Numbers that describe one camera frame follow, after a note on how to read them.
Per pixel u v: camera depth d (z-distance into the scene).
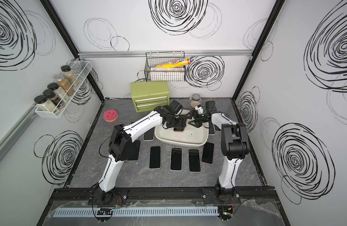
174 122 0.78
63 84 0.71
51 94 0.63
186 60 0.84
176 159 0.88
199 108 0.91
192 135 0.98
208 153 0.91
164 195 0.75
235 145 0.53
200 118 0.87
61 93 0.69
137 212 0.77
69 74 0.75
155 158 0.86
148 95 0.99
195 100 1.09
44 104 0.61
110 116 1.04
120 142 0.54
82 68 0.93
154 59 0.94
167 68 0.89
